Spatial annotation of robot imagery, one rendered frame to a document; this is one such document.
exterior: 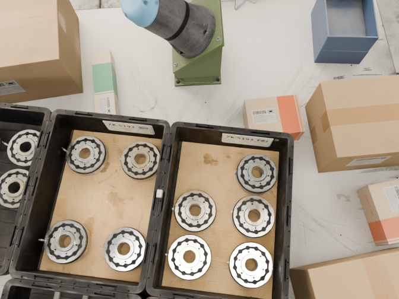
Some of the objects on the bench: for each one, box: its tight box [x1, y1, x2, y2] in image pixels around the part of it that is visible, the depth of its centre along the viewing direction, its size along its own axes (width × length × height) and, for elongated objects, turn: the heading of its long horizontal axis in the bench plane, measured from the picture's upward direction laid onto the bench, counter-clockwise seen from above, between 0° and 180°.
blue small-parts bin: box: [311, 1, 369, 64], centre depth 116 cm, size 20×15×7 cm
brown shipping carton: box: [305, 75, 399, 173], centre depth 101 cm, size 30×22×16 cm
